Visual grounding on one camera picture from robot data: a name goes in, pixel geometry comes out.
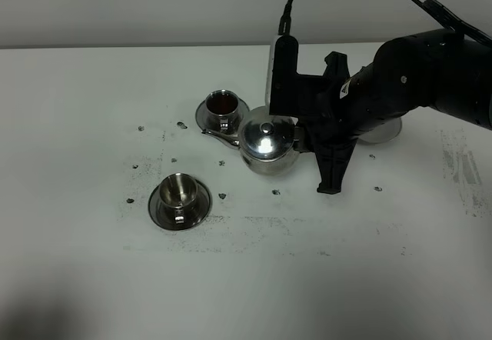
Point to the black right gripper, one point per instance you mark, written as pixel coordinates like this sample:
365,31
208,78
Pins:
335,108

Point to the stainless steel teapot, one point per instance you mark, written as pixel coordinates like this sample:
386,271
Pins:
266,142

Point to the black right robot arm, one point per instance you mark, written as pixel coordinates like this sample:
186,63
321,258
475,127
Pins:
439,69

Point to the steel saucer under teapot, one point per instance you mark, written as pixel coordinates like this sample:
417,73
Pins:
383,133

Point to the far stainless steel teacup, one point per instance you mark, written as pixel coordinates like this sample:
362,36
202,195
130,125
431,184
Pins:
222,111

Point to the stainless steel teacup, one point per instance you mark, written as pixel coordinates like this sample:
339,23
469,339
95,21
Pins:
178,197
222,111

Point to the far stainless steel saucer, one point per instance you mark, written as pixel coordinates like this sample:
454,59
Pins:
201,115

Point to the stainless steel saucer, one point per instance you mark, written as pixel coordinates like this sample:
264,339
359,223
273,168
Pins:
157,209
201,115

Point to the near stainless steel saucer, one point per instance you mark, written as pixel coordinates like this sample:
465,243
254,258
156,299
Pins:
157,209

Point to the near stainless steel teacup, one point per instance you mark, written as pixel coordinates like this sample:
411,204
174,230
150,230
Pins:
178,197

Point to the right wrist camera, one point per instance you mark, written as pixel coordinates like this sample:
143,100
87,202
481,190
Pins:
282,70

